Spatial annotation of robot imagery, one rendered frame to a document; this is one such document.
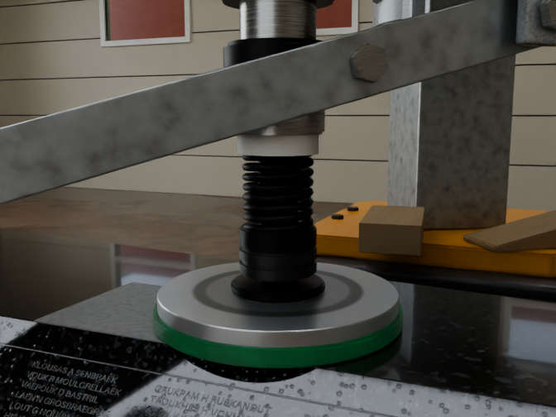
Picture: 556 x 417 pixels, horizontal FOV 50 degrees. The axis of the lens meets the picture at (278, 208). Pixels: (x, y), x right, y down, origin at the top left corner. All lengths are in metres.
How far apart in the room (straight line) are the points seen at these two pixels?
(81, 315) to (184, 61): 7.18
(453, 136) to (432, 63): 0.71
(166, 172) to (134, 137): 7.42
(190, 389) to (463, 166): 0.86
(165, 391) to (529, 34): 0.39
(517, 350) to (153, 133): 0.32
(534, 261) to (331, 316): 0.65
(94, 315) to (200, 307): 0.12
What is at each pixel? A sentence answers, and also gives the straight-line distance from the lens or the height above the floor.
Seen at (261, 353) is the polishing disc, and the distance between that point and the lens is 0.44.
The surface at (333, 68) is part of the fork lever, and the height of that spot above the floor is 1.04.
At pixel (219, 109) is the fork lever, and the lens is 0.44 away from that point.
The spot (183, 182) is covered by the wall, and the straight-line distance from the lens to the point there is 7.75.
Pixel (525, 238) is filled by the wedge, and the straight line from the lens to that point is 1.08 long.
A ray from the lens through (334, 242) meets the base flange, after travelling 1.12.
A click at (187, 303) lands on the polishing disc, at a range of 0.50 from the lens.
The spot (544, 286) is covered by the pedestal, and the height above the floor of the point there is 0.74.
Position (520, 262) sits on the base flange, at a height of 0.76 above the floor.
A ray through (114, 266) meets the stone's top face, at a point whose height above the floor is 0.82.
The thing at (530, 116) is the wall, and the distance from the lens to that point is 6.62.
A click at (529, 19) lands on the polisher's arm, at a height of 1.08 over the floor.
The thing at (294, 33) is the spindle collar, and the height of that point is 1.07.
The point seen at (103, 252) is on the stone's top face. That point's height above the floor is 0.82.
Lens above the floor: 1.00
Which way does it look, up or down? 9 degrees down
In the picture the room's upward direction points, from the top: straight up
